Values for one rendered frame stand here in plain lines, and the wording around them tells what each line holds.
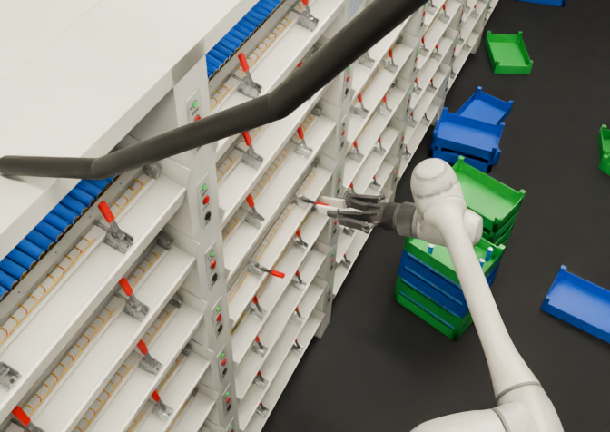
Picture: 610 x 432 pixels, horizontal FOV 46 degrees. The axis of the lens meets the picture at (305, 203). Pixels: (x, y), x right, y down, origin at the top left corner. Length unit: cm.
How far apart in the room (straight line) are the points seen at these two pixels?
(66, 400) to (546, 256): 237
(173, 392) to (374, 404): 116
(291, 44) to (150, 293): 61
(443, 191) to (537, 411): 51
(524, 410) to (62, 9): 113
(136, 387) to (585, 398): 185
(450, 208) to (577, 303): 154
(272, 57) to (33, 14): 50
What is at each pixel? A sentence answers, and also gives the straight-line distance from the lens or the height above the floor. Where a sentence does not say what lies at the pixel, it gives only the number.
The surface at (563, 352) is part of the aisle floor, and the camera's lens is 297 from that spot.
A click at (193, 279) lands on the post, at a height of 120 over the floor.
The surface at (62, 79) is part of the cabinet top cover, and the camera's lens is 110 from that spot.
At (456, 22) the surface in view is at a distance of 335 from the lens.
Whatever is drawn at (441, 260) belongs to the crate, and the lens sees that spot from 267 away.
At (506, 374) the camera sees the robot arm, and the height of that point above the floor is 104.
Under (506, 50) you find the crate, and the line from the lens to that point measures 434.
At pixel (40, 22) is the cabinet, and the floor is 173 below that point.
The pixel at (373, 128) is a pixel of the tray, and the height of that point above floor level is 71.
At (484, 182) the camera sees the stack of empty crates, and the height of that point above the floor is 33.
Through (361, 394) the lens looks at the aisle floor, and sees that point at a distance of 270.
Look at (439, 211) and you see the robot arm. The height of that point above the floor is 118.
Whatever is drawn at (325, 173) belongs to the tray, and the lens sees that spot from 209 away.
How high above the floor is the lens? 237
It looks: 47 degrees down
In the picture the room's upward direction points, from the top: 2 degrees clockwise
